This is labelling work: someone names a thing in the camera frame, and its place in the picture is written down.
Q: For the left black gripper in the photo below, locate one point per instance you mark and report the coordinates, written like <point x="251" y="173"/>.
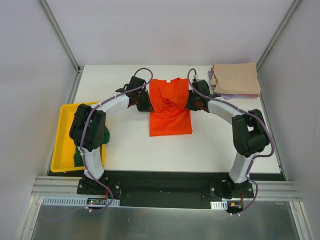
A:
<point x="145" y="103"/>

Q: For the green t-shirt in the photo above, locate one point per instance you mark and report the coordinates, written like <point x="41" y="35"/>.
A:
<point x="78" y="162"/>

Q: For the yellow plastic bin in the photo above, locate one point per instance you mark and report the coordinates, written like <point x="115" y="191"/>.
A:
<point x="62" y="150"/>

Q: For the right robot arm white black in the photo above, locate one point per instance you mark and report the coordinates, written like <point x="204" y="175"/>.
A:
<point x="249" y="134"/>

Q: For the orange t-shirt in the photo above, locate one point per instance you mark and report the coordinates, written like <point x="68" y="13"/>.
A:
<point x="170" y="116"/>

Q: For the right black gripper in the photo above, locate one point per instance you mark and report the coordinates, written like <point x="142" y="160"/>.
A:
<point x="192" y="102"/>

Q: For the right white cable duct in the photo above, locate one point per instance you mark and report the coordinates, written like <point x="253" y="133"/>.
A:
<point x="219" y="205"/>

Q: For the folded lavender t-shirt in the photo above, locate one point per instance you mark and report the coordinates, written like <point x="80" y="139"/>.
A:
<point x="225" y="95"/>

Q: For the left aluminium frame post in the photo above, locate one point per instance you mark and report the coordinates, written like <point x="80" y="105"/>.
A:
<point x="59" y="34"/>

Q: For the folded pink t-shirt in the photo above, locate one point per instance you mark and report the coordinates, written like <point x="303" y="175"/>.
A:
<point x="253" y="96"/>

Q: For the left white cable duct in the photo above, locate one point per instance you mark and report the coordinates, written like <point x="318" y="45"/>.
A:
<point x="68" y="201"/>

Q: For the aluminium frame post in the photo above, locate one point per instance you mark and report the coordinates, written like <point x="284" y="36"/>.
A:
<point x="278" y="32"/>
<point x="59" y="34"/>

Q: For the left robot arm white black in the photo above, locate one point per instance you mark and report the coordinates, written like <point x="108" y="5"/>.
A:
<point x="117" y="102"/>

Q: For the right aluminium frame post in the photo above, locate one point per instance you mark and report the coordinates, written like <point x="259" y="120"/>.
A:
<point x="278" y="32"/>

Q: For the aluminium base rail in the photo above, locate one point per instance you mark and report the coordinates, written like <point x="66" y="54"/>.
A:
<point x="67" y="187"/>

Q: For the white cable duct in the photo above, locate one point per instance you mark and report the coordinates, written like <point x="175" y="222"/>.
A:
<point x="219" y="205"/>
<point x="68" y="201"/>

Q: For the folded tan t-shirt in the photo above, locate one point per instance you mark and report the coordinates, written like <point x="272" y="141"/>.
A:
<point x="236" y="79"/>

